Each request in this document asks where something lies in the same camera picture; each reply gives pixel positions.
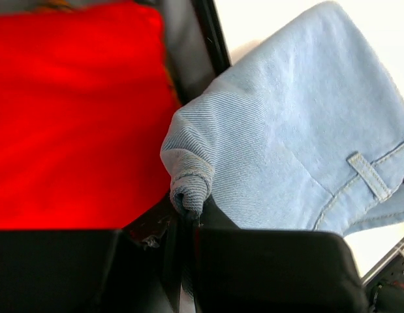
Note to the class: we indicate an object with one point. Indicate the red cloth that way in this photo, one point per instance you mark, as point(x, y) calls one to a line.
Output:
point(85, 104)

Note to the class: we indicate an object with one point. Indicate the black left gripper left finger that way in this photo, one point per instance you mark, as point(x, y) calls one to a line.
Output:
point(135, 269)

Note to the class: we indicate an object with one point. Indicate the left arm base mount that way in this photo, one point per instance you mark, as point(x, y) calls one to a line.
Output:
point(384, 282)

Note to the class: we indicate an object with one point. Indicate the orange patterned towel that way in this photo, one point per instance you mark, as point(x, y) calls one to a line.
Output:
point(53, 5)

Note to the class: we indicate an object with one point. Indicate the grey-lined suitcase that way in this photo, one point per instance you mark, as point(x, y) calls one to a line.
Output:
point(195, 44)

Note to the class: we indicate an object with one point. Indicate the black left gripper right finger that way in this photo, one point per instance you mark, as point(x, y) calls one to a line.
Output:
point(238, 270)

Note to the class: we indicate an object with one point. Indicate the light blue denim jeans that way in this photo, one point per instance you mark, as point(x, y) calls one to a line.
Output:
point(305, 132)

